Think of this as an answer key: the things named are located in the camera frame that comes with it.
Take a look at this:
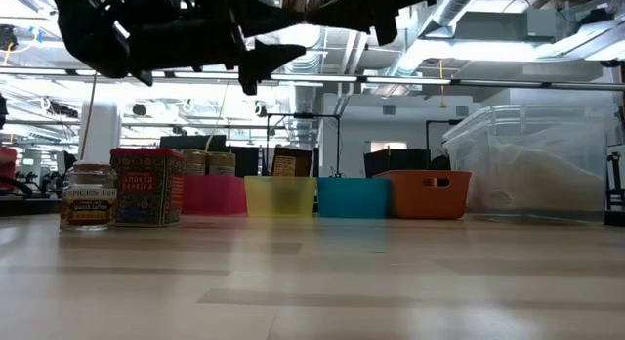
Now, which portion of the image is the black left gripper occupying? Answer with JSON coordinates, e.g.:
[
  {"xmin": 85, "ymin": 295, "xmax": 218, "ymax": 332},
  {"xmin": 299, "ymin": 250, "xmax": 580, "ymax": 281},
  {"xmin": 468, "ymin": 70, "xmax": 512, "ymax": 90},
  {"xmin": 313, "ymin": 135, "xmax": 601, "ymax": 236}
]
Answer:
[{"xmin": 127, "ymin": 0, "xmax": 309, "ymax": 97}]

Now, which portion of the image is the brown spice pouch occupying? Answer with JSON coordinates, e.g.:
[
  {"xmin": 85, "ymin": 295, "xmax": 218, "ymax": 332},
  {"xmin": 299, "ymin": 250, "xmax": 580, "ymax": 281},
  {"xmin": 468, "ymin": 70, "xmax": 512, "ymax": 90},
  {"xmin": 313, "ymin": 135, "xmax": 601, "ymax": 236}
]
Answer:
[{"xmin": 271, "ymin": 145, "xmax": 313, "ymax": 179}]

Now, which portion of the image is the smoked paprika tin red lid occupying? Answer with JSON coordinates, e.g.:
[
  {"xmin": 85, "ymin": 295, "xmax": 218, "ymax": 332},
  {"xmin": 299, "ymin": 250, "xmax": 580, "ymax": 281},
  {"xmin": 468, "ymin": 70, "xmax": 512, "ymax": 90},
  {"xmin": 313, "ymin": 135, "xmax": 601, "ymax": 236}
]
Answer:
[{"xmin": 108, "ymin": 147, "xmax": 187, "ymax": 228}]

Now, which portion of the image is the glass saffron spice jar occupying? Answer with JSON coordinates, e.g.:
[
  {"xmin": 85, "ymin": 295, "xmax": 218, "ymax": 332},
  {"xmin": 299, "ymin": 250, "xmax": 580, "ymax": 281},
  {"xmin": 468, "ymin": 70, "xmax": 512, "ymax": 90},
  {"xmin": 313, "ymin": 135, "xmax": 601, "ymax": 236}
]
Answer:
[{"xmin": 59, "ymin": 161, "xmax": 118, "ymax": 233}]

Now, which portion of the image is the long ceiling light strip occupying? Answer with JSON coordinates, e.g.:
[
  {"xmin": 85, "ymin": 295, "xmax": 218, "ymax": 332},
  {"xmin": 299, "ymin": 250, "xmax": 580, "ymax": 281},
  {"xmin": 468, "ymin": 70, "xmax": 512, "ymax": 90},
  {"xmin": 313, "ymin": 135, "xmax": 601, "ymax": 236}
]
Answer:
[{"xmin": 0, "ymin": 67, "xmax": 625, "ymax": 92}]

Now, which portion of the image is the black tube stand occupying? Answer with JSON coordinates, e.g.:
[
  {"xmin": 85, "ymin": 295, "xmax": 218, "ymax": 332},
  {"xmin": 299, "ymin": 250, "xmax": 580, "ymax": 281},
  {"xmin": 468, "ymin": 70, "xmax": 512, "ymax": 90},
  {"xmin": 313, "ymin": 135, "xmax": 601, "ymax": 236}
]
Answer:
[{"xmin": 425, "ymin": 118, "xmax": 465, "ymax": 158}]

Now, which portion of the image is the yellow plastic bin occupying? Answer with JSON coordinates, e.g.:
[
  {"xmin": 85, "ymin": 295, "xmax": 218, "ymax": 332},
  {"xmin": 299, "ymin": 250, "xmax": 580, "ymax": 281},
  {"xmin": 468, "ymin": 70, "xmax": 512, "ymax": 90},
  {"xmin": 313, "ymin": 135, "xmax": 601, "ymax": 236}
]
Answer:
[{"xmin": 243, "ymin": 175, "xmax": 318, "ymax": 219}]

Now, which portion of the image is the pink plastic bin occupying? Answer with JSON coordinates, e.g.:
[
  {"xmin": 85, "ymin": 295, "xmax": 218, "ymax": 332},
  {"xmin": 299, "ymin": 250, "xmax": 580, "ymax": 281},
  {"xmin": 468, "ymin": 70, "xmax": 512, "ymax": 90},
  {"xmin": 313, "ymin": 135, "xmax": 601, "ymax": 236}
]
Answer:
[{"xmin": 181, "ymin": 174, "xmax": 248, "ymax": 218}]

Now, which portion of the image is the teal plastic bin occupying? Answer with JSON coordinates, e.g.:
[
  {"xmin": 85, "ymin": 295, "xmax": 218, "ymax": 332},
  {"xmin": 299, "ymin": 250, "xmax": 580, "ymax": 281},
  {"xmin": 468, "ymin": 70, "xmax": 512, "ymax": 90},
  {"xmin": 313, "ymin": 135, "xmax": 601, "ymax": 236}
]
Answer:
[{"xmin": 316, "ymin": 177, "xmax": 392, "ymax": 220}]

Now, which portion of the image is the orange plastic bin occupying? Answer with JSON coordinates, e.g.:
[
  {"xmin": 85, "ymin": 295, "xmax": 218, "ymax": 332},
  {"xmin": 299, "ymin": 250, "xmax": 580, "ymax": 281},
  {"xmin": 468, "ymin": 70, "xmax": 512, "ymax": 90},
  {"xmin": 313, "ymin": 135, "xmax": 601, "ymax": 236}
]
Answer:
[{"xmin": 374, "ymin": 169, "xmax": 473, "ymax": 221}]

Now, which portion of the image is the white building pillar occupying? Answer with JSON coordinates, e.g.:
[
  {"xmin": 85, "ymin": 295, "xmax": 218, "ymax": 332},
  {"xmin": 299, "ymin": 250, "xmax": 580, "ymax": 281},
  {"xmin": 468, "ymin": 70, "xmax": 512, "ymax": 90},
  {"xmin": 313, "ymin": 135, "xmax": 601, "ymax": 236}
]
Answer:
[{"xmin": 77, "ymin": 101, "xmax": 122, "ymax": 165}]

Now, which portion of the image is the clear plastic storage container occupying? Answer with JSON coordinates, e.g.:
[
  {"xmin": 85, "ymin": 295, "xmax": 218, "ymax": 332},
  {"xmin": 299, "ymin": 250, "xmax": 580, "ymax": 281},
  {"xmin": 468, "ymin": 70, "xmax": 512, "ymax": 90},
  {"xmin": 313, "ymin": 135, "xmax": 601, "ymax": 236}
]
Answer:
[{"xmin": 441, "ymin": 103, "xmax": 615, "ymax": 223}]

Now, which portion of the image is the grey cloth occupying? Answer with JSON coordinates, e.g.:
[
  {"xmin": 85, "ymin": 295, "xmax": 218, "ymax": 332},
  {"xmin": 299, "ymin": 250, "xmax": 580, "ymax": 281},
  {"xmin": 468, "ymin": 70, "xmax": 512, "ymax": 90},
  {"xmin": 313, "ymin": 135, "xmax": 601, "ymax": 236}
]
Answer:
[{"xmin": 453, "ymin": 137, "xmax": 609, "ymax": 214}]

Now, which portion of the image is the person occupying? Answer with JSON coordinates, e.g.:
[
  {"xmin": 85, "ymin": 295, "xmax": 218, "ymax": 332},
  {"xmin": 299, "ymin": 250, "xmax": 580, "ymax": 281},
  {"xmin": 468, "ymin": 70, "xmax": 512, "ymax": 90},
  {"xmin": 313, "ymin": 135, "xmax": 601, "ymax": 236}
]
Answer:
[{"xmin": 0, "ymin": 145, "xmax": 19, "ymax": 192}]

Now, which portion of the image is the silver corrugated air duct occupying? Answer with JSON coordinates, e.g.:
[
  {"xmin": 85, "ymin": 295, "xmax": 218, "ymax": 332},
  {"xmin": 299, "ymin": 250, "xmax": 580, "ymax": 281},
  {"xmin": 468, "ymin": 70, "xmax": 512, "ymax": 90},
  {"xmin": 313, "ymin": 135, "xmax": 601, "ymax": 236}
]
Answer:
[{"xmin": 280, "ymin": 26, "xmax": 326, "ymax": 136}]

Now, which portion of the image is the large smooth ceiling duct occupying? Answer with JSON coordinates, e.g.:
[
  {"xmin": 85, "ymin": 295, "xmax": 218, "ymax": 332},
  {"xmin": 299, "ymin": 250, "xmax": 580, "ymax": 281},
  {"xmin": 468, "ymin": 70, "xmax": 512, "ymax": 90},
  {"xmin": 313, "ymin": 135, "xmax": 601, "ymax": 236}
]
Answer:
[{"xmin": 385, "ymin": 0, "xmax": 489, "ymax": 95}]

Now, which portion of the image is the yellow hanging cable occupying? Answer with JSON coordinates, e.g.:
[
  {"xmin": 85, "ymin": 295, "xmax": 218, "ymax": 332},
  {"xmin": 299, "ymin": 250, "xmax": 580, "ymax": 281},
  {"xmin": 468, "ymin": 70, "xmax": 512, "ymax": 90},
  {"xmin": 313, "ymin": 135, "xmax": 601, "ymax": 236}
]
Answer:
[
  {"xmin": 204, "ymin": 83, "xmax": 230, "ymax": 154},
  {"xmin": 79, "ymin": 75, "xmax": 99, "ymax": 161}
]

